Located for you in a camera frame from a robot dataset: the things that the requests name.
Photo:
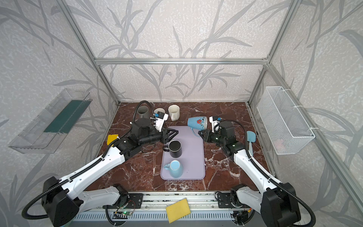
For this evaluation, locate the white wire basket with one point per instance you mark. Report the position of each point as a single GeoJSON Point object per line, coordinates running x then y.
{"type": "Point", "coordinates": [287, 129]}

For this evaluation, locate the lavender plastic tray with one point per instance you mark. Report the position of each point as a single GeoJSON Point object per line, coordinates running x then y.
{"type": "Point", "coordinates": [192, 158]}

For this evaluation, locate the green circuit board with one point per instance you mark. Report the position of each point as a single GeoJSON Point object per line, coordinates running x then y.
{"type": "Point", "coordinates": [122, 214]}

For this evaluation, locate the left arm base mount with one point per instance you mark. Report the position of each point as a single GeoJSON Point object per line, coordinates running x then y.
{"type": "Point", "coordinates": [131, 201]}

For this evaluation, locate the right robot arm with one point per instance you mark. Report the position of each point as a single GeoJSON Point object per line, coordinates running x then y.
{"type": "Point", "coordinates": [276, 202]}

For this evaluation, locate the clear plastic shelf bin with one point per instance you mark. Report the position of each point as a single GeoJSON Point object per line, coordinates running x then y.
{"type": "Point", "coordinates": [49, 129]}

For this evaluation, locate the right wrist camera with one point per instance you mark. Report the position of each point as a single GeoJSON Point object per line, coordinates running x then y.
{"type": "Point", "coordinates": [215, 121]}

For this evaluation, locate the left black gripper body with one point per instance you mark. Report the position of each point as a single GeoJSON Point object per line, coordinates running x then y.
{"type": "Point", "coordinates": [163, 136]}

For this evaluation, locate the lavender mug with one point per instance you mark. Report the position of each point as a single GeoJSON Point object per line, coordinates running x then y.
{"type": "Point", "coordinates": [156, 111]}

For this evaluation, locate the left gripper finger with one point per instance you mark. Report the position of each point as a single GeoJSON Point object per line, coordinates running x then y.
{"type": "Point", "coordinates": [170, 135]}
{"type": "Point", "coordinates": [170, 130]}

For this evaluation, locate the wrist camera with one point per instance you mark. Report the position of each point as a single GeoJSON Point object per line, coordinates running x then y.
{"type": "Point", "coordinates": [215, 121]}
{"type": "Point", "coordinates": [159, 119]}

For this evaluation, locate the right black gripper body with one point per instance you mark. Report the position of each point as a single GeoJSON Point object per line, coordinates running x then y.
{"type": "Point", "coordinates": [209, 136]}

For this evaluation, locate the light blue spatula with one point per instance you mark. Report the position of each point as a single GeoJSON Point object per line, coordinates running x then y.
{"type": "Point", "coordinates": [251, 138]}

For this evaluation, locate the blue dotted square mug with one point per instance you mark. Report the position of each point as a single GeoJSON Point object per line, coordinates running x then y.
{"type": "Point", "coordinates": [197, 123]}

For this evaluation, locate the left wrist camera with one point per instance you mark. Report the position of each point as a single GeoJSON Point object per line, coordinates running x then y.
{"type": "Point", "coordinates": [159, 119]}

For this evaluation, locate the white faceted mug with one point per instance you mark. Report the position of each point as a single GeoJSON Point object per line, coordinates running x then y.
{"type": "Point", "coordinates": [174, 112]}

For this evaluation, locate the yellow spatula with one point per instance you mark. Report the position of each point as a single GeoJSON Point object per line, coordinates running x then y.
{"type": "Point", "coordinates": [111, 138]}

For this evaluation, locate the light blue mug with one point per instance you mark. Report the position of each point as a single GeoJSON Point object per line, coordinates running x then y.
{"type": "Point", "coordinates": [175, 169]}

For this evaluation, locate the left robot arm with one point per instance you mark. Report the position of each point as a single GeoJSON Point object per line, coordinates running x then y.
{"type": "Point", "coordinates": [60, 201]}

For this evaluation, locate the black mug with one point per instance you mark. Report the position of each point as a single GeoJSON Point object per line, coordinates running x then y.
{"type": "Point", "coordinates": [174, 148]}

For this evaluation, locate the yellow sponge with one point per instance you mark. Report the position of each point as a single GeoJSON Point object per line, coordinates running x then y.
{"type": "Point", "coordinates": [178, 210]}

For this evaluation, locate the grey mug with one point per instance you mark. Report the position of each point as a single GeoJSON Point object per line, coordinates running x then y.
{"type": "Point", "coordinates": [143, 112]}

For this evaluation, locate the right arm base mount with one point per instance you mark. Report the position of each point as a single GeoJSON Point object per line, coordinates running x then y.
{"type": "Point", "coordinates": [224, 200]}

